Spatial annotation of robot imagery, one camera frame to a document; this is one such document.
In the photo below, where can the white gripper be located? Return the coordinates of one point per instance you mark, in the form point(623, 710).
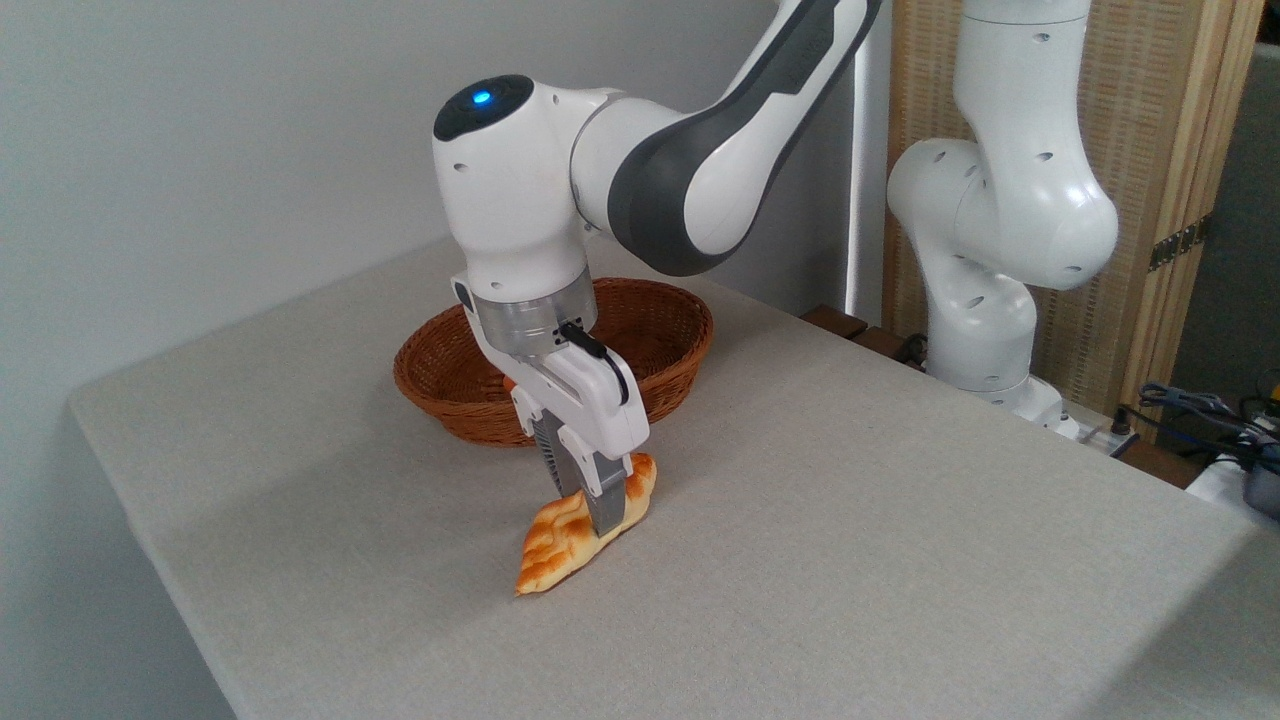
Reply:
point(590, 400)

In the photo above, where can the braided golden bread loaf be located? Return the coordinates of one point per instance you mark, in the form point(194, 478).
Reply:
point(555, 545)

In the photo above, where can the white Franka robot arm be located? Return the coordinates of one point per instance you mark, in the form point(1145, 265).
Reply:
point(660, 170)

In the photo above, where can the brown wicker oval basket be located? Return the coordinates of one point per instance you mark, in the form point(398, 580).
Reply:
point(660, 340)

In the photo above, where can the grey tablecloth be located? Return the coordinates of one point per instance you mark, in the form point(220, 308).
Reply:
point(800, 560)

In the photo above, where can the white vertical pole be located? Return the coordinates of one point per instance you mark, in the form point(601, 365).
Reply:
point(868, 220)

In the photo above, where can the black plug connector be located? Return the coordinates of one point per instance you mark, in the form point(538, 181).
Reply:
point(1122, 420)

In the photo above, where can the metal screen hinge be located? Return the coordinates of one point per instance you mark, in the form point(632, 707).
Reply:
point(1178, 243)

